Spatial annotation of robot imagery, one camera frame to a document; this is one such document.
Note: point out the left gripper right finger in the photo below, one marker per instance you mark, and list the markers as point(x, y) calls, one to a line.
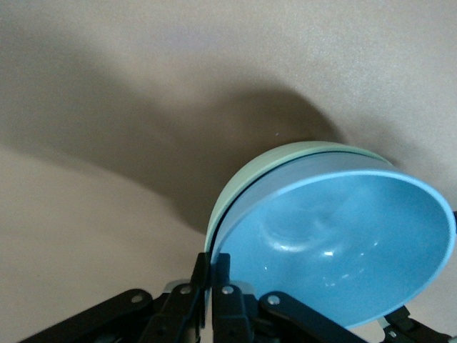
point(228, 311)

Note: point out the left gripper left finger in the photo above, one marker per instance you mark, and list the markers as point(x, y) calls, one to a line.
point(171, 311)

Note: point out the pale green bowl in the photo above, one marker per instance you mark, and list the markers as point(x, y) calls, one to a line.
point(235, 186)

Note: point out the blue bowl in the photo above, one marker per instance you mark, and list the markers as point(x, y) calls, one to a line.
point(339, 243)

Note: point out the brown tablecloth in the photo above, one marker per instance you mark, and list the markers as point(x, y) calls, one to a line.
point(107, 71)

